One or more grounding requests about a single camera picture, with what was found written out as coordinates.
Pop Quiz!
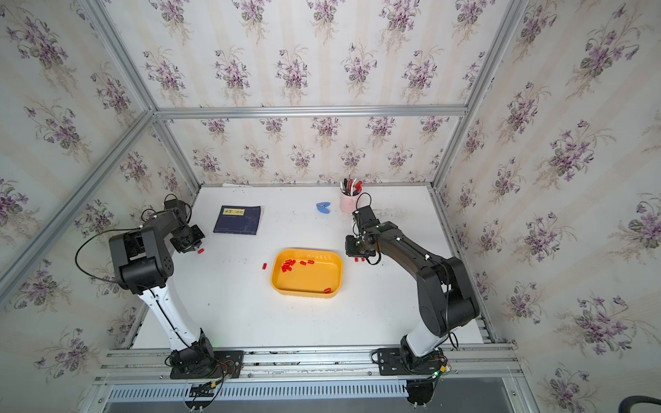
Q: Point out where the red sleeves cluster in box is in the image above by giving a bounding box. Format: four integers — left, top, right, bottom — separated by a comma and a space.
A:
281, 259, 315, 273

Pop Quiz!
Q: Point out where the pink pen cup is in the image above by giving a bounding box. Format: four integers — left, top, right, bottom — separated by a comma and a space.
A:
340, 178, 363, 214

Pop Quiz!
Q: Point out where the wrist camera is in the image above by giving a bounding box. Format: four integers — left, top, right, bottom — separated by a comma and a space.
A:
353, 205, 380, 233
164, 198, 189, 220

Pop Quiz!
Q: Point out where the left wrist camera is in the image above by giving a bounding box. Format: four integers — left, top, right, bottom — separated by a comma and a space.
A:
164, 198, 189, 220

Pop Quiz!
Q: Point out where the blue plastic clip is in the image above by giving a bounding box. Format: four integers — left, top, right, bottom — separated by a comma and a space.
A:
316, 202, 331, 214

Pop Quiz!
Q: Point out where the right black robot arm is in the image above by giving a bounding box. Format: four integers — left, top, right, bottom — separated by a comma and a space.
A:
345, 220, 480, 358

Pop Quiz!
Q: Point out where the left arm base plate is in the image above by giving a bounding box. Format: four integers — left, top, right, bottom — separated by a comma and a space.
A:
166, 349, 244, 380

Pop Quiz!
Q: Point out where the aluminium front rail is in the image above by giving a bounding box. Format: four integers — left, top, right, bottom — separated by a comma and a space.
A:
84, 344, 524, 411

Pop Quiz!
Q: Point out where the dark blue notebook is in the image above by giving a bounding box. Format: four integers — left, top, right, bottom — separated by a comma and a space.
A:
213, 206, 262, 235

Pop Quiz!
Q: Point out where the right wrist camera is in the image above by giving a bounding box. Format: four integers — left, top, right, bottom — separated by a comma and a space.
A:
353, 205, 380, 233

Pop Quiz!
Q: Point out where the yellow plastic storage box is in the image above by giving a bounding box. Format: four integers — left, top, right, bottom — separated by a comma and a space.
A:
270, 249, 343, 299

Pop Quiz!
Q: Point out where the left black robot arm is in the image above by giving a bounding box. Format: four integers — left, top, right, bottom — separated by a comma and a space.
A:
108, 205, 204, 351

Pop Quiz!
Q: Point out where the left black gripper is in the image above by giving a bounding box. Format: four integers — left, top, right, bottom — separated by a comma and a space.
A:
167, 224, 202, 255

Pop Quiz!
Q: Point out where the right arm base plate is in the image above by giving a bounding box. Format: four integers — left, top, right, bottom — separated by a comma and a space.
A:
369, 348, 448, 378

